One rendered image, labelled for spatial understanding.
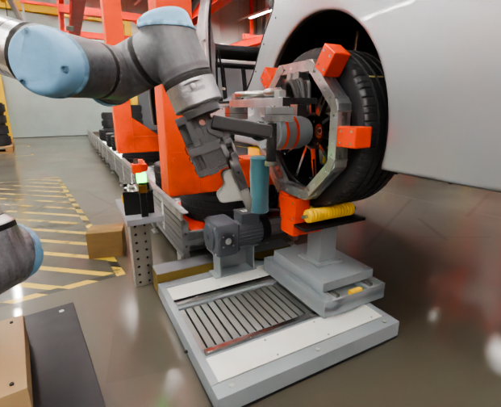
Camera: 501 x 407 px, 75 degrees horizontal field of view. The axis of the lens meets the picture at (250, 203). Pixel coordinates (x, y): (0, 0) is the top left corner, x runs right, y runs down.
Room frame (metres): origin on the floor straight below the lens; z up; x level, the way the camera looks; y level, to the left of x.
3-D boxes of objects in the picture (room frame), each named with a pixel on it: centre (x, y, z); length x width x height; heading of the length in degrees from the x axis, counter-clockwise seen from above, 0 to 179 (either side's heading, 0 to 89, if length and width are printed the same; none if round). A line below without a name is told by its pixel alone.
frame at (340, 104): (1.42, -0.20, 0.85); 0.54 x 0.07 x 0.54; 28
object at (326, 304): (1.50, -0.35, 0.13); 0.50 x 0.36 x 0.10; 28
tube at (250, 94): (1.45, -0.05, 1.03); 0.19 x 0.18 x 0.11; 118
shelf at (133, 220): (1.66, 0.59, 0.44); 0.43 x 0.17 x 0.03; 28
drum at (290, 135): (1.39, -0.14, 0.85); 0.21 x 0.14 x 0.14; 118
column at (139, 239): (1.68, 0.61, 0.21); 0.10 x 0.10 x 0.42; 28
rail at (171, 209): (2.82, 0.93, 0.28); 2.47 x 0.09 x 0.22; 28
